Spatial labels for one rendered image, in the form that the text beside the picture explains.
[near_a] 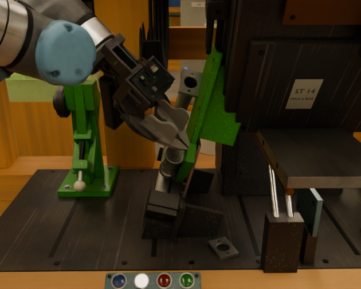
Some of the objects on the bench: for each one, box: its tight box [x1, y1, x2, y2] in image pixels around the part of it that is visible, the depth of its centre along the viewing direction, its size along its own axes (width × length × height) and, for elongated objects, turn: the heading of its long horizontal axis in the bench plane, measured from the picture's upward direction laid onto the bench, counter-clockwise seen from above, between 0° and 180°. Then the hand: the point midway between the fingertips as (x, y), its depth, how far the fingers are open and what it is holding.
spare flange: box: [208, 237, 239, 261], centre depth 72 cm, size 6×4×1 cm
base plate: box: [0, 168, 361, 272], centre depth 87 cm, size 42×110×2 cm, turn 91°
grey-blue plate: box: [296, 188, 323, 264], centre depth 69 cm, size 10×2×14 cm, turn 1°
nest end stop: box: [144, 204, 177, 221], centre depth 75 cm, size 4×7×6 cm, turn 91°
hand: (180, 144), depth 64 cm, fingers closed
